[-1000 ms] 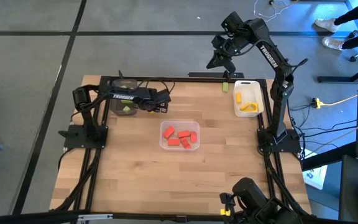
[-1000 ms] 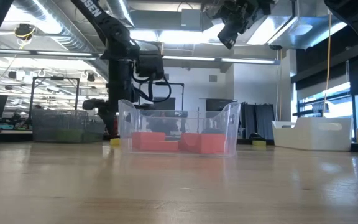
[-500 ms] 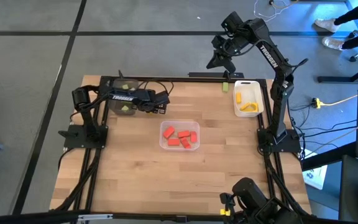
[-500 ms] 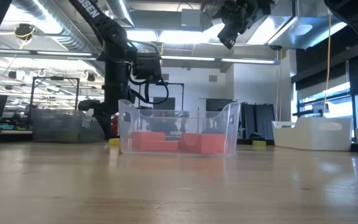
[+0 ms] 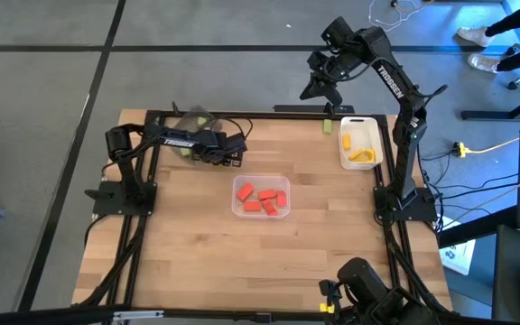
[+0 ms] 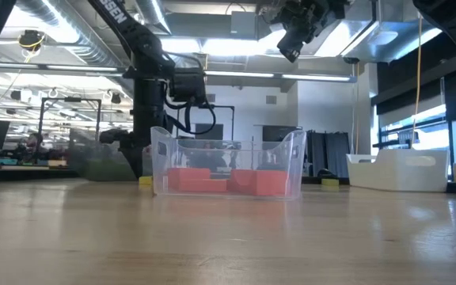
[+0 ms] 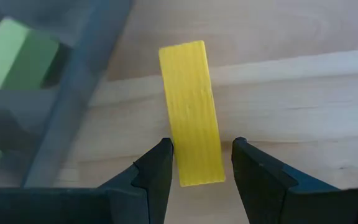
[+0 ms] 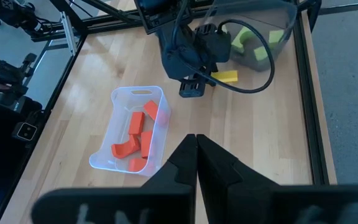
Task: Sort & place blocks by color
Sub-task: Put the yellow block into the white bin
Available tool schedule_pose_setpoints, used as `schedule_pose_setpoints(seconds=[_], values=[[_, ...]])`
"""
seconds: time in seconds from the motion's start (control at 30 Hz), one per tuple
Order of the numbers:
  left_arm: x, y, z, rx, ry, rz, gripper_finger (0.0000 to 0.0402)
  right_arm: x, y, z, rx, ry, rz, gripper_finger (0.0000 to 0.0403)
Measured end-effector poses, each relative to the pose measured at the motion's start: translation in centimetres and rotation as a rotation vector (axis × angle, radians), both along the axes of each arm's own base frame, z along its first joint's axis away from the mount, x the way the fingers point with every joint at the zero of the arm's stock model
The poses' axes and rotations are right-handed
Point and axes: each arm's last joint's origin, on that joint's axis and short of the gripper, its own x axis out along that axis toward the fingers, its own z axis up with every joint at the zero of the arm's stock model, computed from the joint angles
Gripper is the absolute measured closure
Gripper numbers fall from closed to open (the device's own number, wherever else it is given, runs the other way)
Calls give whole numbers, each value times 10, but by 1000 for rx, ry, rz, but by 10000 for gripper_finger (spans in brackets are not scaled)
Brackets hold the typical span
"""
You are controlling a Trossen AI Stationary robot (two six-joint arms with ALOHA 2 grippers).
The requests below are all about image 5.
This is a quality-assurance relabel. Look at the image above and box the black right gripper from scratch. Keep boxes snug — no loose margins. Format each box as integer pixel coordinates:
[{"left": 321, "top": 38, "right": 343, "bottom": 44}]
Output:
[{"left": 299, "top": 49, "right": 349, "bottom": 106}]

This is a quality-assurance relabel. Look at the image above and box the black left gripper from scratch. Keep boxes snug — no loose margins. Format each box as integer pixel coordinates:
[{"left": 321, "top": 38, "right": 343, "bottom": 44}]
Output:
[{"left": 203, "top": 132, "right": 248, "bottom": 167}]

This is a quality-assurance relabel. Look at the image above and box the red rectangular block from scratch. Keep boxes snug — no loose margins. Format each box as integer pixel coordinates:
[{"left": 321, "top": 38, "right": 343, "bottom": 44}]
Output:
[{"left": 262, "top": 199, "right": 280, "bottom": 218}]

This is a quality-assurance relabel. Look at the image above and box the clear plastic bin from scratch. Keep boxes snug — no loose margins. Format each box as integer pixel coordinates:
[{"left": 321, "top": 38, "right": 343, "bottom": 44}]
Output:
[{"left": 231, "top": 174, "right": 292, "bottom": 220}]

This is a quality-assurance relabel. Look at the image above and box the grey translucent plastic bin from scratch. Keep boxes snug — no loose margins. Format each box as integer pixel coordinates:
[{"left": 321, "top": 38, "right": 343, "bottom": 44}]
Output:
[{"left": 172, "top": 106, "right": 228, "bottom": 160}]

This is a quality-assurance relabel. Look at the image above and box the white plastic bin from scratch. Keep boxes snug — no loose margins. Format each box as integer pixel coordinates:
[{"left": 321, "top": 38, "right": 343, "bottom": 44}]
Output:
[{"left": 338, "top": 116, "right": 385, "bottom": 172}]

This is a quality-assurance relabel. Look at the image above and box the person's white shoe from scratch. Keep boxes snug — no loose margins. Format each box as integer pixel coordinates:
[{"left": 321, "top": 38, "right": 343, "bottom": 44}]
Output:
[
  {"left": 467, "top": 52, "right": 501, "bottom": 74},
  {"left": 456, "top": 25, "right": 491, "bottom": 48}
]

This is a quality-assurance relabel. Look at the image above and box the black desk foot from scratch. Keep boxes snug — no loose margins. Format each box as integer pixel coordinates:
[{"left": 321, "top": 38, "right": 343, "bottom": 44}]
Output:
[{"left": 460, "top": 88, "right": 520, "bottom": 122}]

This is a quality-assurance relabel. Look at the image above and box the person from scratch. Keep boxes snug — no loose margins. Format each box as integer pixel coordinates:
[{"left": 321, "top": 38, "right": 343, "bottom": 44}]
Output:
[{"left": 485, "top": 0, "right": 520, "bottom": 73}]

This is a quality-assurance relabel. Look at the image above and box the white printed sheet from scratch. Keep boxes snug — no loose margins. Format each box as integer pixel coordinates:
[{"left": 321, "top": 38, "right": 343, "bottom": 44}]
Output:
[{"left": 438, "top": 215, "right": 478, "bottom": 276}]

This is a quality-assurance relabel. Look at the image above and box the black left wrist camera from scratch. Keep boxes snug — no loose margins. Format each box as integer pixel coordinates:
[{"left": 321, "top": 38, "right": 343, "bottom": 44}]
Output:
[{"left": 217, "top": 135, "right": 237, "bottom": 153}]

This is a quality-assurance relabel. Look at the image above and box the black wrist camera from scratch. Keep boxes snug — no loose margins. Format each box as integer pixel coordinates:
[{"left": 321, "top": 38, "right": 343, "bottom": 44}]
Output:
[
  {"left": 320, "top": 15, "right": 356, "bottom": 46},
  {"left": 217, "top": 135, "right": 237, "bottom": 153}
]

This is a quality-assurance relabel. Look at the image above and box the black aluminium table frame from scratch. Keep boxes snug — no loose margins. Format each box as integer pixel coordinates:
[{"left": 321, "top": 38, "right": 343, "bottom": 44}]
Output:
[{"left": 0, "top": 104, "right": 520, "bottom": 325}]

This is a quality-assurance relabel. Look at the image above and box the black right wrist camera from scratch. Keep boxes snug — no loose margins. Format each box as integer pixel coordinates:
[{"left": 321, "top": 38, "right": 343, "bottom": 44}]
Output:
[{"left": 320, "top": 15, "right": 356, "bottom": 46}]

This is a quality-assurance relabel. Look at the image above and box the yellow extension cord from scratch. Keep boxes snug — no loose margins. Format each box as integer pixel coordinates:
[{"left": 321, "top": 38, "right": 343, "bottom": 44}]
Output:
[{"left": 451, "top": 137, "right": 520, "bottom": 158}]

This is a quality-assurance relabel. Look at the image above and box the black floor cable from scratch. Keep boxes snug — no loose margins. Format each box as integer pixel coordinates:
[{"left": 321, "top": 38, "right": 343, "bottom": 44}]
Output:
[{"left": 422, "top": 171, "right": 520, "bottom": 202}]

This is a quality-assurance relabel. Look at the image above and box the black camera stand device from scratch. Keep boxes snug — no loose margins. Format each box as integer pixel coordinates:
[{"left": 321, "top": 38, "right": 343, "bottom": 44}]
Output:
[{"left": 318, "top": 256, "right": 444, "bottom": 325}]

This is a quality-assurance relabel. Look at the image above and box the silver aluminium bracket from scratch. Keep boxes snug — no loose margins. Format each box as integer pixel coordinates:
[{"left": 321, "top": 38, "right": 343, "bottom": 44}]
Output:
[{"left": 112, "top": 310, "right": 165, "bottom": 322}]

